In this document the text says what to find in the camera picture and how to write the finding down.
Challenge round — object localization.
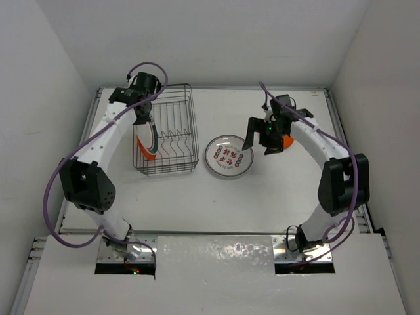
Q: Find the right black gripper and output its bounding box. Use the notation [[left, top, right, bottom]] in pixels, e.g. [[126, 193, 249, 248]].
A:
[[243, 116, 287, 155]]

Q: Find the orange plastic plate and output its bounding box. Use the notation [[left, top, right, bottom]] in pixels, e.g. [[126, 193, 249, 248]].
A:
[[283, 135, 294, 150]]

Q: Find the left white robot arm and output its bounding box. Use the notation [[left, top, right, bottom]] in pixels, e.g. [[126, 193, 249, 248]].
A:
[[59, 72, 161, 241]]

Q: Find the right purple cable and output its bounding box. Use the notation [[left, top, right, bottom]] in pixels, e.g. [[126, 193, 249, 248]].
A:
[[258, 81, 358, 266]]

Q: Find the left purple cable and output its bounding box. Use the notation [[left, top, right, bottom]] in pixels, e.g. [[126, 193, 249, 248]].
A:
[[42, 61, 170, 249]]

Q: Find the white plate teal rim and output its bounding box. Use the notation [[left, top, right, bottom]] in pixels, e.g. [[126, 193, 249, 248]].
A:
[[135, 121, 158, 161]]

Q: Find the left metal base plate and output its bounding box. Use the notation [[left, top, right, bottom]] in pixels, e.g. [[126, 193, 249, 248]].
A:
[[96, 237, 157, 264]]

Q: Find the wire dish rack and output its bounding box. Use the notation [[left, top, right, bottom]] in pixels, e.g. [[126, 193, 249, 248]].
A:
[[132, 83, 200, 176]]

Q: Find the white plate grey rim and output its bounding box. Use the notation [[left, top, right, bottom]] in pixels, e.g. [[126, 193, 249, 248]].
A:
[[204, 135, 254, 179]]

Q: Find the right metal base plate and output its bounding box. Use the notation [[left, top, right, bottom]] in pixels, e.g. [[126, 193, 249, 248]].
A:
[[272, 234, 333, 264]]

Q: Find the metal base plate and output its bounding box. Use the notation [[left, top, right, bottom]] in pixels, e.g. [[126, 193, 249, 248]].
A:
[[96, 237, 157, 264], [272, 234, 333, 264]]

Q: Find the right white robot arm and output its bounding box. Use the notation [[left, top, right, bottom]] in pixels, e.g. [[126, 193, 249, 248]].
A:
[[242, 94, 370, 252]]

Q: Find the purple cable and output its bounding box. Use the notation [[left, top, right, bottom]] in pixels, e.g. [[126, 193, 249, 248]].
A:
[[258, 81, 358, 266], [42, 61, 170, 249]]

